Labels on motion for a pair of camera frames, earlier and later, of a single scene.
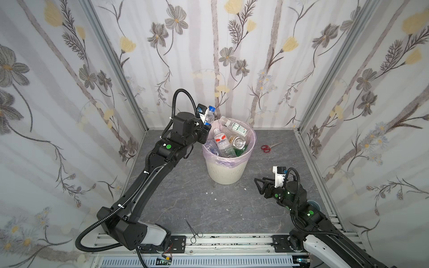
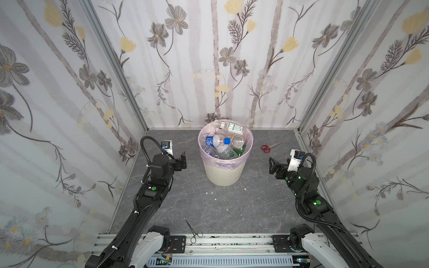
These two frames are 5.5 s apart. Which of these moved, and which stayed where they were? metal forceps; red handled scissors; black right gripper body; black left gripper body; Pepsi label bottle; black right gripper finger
Moved: Pepsi label bottle; black left gripper body; black right gripper body; black right gripper finger
Stayed: metal forceps; red handled scissors
